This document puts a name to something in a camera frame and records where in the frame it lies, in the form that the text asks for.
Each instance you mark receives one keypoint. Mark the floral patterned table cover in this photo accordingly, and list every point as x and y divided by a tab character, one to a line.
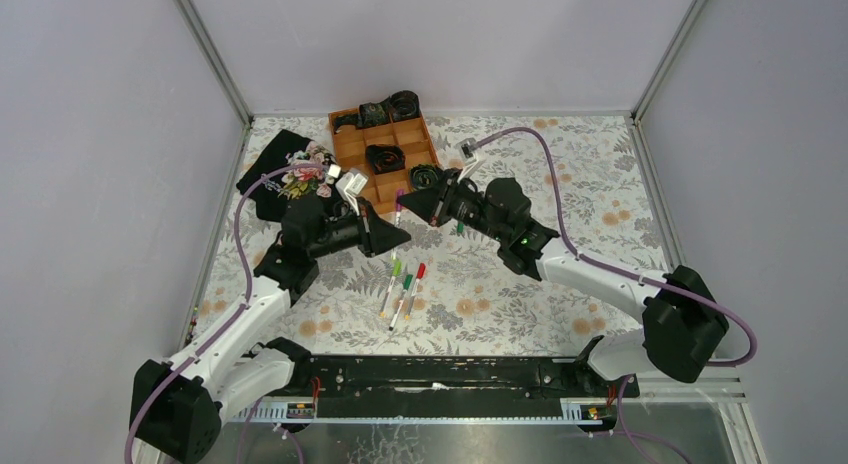
580	170

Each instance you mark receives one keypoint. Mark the rolled dark tie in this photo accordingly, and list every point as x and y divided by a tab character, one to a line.
424	176
404	105
384	159

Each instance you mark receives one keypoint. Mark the rolled dark tie back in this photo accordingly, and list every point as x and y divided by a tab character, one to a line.
404	105

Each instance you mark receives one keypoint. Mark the dark tie back left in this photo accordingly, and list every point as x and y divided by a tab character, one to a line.
367	115

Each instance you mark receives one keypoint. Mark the aluminium frame rail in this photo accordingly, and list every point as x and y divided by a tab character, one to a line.
195	23

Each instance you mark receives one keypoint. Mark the wooden compartment tray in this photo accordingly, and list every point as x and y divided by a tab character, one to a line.
412	136

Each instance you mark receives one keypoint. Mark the black floral cloth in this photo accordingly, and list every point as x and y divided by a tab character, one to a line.
287	148

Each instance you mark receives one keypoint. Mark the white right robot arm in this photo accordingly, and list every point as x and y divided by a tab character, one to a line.
678	332

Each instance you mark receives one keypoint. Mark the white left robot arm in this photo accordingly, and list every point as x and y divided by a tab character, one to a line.
180	404

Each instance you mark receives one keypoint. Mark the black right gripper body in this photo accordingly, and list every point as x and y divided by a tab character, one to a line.
443	200

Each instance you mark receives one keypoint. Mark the rolled dark tie centre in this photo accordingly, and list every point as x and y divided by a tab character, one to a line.
384	159

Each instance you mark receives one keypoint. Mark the rolled dark tie right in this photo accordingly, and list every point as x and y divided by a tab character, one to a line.
424	176

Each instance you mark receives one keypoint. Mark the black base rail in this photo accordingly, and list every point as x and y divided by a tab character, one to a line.
448	389

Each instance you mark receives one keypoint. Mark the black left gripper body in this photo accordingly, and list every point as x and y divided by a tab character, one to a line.
365	233

